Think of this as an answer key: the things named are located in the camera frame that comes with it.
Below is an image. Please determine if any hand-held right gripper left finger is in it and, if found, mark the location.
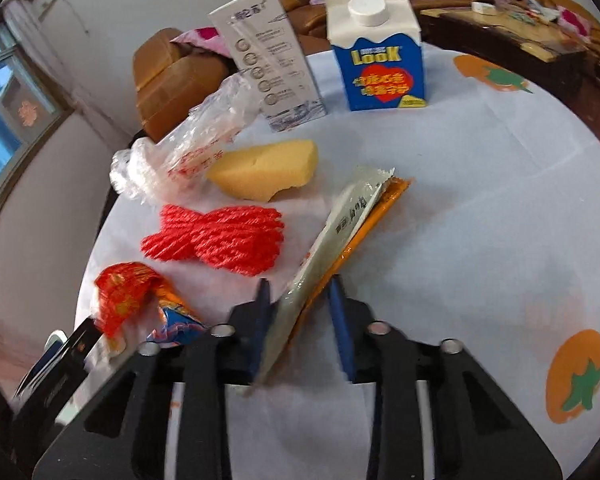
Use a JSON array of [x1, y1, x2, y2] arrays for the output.
[[32, 277, 276, 480]]

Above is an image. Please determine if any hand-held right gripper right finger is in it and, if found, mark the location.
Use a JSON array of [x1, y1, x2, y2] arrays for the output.
[[327, 275, 563, 480]]

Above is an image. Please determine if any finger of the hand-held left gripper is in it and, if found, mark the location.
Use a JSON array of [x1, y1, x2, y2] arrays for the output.
[[55, 317, 106, 368], [42, 329, 68, 361]]

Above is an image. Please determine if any red orange snack wrapper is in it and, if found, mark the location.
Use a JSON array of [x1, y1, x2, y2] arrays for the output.
[[94, 261, 208, 356]]

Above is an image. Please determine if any white sachet wrapper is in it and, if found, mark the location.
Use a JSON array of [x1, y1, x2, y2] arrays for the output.
[[252, 166, 396, 386]]

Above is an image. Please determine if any red foam net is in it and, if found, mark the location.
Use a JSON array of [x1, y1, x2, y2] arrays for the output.
[[140, 203, 284, 277]]

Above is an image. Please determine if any orange sachet wrapper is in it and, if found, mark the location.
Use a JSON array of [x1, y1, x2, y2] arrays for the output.
[[287, 176, 412, 346]]

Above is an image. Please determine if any yellow sponge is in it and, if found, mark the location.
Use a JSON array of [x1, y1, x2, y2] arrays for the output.
[[205, 139, 320, 203]]

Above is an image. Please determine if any clear plastic bag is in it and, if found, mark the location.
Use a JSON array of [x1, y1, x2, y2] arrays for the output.
[[109, 74, 261, 206]]

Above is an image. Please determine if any white orange-print tablecloth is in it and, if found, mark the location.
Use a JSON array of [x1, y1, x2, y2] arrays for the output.
[[75, 42, 600, 480]]

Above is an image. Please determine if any brown framed window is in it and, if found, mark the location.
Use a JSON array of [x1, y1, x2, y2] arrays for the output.
[[0, 22, 68, 206]]

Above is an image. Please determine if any orange window sticker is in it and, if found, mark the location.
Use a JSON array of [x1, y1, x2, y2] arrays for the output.
[[17, 100, 41, 128]]

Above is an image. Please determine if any brown leather chaise sofa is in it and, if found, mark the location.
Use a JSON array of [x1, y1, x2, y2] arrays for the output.
[[132, 27, 231, 143]]

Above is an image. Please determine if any blue white milk carton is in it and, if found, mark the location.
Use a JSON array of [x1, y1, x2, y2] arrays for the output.
[[323, 0, 427, 112]]

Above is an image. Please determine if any grey white carton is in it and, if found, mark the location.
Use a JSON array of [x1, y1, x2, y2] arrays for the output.
[[207, 0, 328, 133]]

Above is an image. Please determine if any dark wooden coffee table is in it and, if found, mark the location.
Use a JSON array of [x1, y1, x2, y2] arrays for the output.
[[420, 0, 600, 106]]

